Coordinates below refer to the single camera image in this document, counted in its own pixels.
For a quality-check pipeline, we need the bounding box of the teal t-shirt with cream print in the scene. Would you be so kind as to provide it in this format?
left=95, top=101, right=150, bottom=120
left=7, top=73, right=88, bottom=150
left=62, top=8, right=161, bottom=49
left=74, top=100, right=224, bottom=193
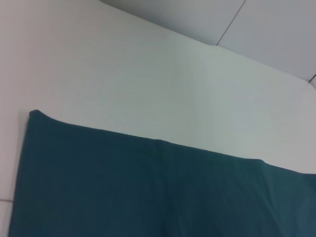
left=8, top=109, right=316, bottom=237

